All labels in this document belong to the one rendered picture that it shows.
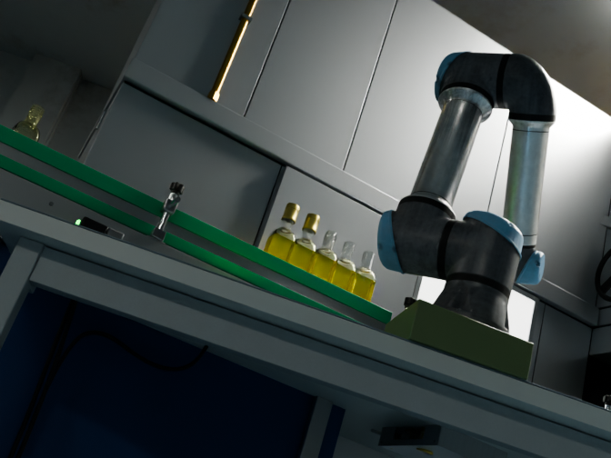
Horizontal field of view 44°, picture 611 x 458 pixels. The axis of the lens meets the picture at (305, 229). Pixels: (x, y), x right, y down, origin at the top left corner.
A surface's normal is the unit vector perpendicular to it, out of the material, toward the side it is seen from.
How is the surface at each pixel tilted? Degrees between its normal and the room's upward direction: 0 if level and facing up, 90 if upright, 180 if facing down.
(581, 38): 180
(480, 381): 90
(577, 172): 90
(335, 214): 90
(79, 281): 90
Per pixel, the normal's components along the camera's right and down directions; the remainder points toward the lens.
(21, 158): 0.44, -0.26
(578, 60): -0.29, 0.87
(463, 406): 0.18, -0.36
